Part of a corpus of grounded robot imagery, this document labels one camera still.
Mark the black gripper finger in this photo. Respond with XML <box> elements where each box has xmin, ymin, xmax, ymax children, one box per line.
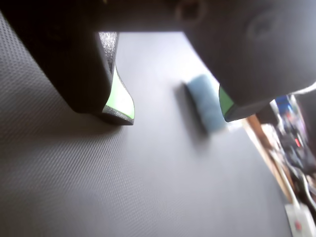
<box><xmin>0</xmin><ymin>0</ymin><xmax>136</xmax><ymax>127</ymax></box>
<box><xmin>182</xmin><ymin>0</ymin><xmax>316</xmax><ymax>123</ymax></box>

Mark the light blue block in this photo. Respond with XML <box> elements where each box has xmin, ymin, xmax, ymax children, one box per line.
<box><xmin>184</xmin><ymin>73</ymin><xmax>229</xmax><ymax>135</ymax></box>

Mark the blue circuit board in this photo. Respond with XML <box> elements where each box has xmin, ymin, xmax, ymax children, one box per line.
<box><xmin>270</xmin><ymin>95</ymin><xmax>301</xmax><ymax>117</ymax></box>

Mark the dark grey textured mat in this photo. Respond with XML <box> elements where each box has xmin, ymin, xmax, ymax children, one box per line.
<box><xmin>0</xmin><ymin>12</ymin><xmax>294</xmax><ymax>237</ymax></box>

